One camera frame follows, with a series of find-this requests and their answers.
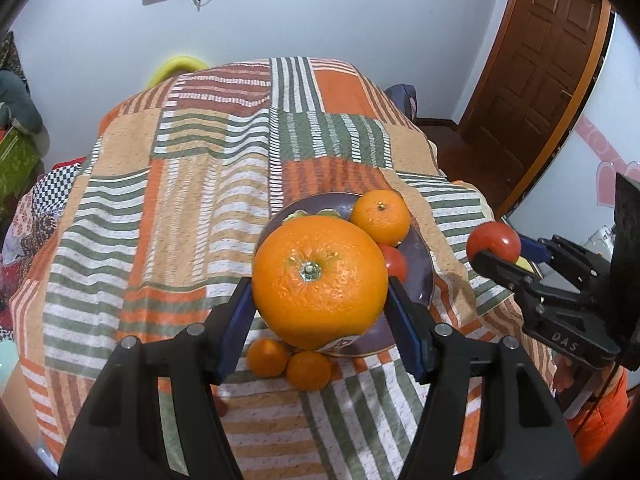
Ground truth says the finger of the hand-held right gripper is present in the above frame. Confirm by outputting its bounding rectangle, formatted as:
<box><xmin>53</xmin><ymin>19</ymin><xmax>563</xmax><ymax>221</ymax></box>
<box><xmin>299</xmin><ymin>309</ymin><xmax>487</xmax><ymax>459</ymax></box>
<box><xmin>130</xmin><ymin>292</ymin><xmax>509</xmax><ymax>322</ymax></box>
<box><xmin>472</xmin><ymin>251</ymin><xmax>553</xmax><ymax>322</ymax></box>
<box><xmin>517</xmin><ymin>234</ymin><xmax>614</xmax><ymax>287</ymax></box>

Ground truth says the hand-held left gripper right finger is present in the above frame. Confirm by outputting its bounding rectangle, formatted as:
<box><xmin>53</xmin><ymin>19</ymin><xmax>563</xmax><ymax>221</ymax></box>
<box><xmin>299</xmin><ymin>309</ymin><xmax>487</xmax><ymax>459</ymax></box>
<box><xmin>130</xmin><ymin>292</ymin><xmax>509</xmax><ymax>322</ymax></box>
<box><xmin>386</xmin><ymin>276</ymin><xmax>583</xmax><ymax>480</ymax></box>

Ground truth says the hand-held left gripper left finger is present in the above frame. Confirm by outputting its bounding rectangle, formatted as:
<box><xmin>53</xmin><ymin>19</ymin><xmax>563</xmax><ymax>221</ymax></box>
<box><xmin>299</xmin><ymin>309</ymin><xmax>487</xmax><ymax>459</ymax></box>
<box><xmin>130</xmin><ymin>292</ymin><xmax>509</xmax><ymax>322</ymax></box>
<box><xmin>57</xmin><ymin>276</ymin><xmax>258</xmax><ymax>480</ymax></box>

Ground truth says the red tomato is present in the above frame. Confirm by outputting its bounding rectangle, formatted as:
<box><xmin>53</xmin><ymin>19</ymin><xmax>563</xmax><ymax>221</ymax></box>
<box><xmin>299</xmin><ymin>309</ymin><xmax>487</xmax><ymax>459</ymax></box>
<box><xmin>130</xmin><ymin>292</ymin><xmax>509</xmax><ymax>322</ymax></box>
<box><xmin>466</xmin><ymin>221</ymin><xmax>521</xmax><ymax>264</ymax></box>
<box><xmin>375</xmin><ymin>242</ymin><xmax>407</xmax><ymax>283</ymax></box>

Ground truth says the purple plate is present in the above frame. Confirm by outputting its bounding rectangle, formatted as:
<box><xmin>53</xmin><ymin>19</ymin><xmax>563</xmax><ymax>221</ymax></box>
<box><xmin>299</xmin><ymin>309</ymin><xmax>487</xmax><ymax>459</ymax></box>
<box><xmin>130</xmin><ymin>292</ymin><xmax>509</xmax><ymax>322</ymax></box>
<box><xmin>260</xmin><ymin>192</ymin><xmax>435</xmax><ymax>359</ymax></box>

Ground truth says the orange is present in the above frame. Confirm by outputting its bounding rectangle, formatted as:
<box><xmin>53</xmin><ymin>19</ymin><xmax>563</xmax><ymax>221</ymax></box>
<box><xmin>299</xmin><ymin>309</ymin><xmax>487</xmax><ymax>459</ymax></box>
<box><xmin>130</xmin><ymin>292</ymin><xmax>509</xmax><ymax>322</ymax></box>
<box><xmin>251</xmin><ymin>214</ymin><xmax>390</xmax><ymax>356</ymax></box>
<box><xmin>349</xmin><ymin>189</ymin><xmax>411</xmax><ymax>248</ymax></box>

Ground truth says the small tangerine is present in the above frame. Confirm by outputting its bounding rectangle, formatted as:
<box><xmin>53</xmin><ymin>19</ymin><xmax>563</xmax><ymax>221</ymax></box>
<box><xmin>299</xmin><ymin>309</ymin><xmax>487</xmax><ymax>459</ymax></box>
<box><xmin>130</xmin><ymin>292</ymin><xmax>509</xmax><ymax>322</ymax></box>
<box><xmin>246</xmin><ymin>337</ymin><xmax>292</xmax><ymax>379</ymax></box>
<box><xmin>286</xmin><ymin>351</ymin><xmax>333</xmax><ymax>392</ymax></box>

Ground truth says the striped patchwork blanket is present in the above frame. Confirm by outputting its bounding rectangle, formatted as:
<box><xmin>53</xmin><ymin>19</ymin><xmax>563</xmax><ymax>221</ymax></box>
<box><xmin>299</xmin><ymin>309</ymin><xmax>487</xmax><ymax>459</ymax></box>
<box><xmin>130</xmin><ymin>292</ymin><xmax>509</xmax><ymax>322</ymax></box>
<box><xmin>9</xmin><ymin>56</ymin><xmax>558</xmax><ymax>480</ymax></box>

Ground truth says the brown wooden door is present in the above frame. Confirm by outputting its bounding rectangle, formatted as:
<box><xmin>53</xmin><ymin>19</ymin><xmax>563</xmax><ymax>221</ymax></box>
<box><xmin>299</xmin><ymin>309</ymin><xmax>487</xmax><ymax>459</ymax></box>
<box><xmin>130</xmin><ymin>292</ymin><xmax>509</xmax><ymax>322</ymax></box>
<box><xmin>457</xmin><ymin>0</ymin><xmax>609</xmax><ymax>202</ymax></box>

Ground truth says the grey purple chair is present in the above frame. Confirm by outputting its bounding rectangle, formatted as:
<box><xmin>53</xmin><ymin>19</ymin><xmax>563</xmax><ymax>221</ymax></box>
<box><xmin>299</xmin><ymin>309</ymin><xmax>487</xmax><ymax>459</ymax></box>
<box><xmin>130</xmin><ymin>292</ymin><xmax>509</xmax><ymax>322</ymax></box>
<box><xmin>385</xmin><ymin>82</ymin><xmax>420</xmax><ymax>121</ymax></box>

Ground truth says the floral quilt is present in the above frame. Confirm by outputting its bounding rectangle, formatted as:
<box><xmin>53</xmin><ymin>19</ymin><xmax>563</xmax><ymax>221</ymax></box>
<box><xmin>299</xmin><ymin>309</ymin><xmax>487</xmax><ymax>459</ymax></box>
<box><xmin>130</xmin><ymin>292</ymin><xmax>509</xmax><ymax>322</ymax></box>
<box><xmin>0</xmin><ymin>195</ymin><xmax>67</xmax><ymax>342</ymax></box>

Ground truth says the checkered cloth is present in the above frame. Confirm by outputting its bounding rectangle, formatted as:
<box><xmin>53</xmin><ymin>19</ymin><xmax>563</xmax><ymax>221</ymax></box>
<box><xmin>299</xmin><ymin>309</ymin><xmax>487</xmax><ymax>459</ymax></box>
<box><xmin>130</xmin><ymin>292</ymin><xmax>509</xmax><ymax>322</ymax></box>
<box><xmin>32</xmin><ymin>157</ymin><xmax>89</xmax><ymax>211</ymax></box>

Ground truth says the pale teal basin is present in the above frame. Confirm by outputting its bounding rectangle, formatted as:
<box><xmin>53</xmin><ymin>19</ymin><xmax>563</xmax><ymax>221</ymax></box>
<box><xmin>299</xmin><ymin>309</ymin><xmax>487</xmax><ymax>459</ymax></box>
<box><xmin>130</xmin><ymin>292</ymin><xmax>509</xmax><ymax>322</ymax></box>
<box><xmin>0</xmin><ymin>340</ymin><xmax>21</xmax><ymax>401</ymax></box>

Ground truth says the grey stuffed toy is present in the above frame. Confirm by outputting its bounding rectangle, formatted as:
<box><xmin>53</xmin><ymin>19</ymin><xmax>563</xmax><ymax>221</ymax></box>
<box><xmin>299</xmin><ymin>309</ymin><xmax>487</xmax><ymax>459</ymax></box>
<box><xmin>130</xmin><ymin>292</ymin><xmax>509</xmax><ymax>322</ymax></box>
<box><xmin>0</xmin><ymin>70</ymin><xmax>45</xmax><ymax>134</ymax></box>

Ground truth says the camouflage cloth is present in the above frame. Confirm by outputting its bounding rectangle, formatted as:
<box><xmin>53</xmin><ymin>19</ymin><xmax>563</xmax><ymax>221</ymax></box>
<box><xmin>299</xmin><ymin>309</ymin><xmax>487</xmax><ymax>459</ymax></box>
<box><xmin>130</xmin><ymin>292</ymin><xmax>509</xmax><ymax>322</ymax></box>
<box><xmin>0</xmin><ymin>30</ymin><xmax>31</xmax><ymax>92</ymax></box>

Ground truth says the yellow ring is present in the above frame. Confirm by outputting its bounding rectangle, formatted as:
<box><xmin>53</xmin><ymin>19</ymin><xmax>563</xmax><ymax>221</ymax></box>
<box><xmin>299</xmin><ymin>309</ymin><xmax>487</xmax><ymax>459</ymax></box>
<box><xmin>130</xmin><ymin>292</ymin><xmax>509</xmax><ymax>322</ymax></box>
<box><xmin>145</xmin><ymin>56</ymin><xmax>211</xmax><ymax>89</ymax></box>

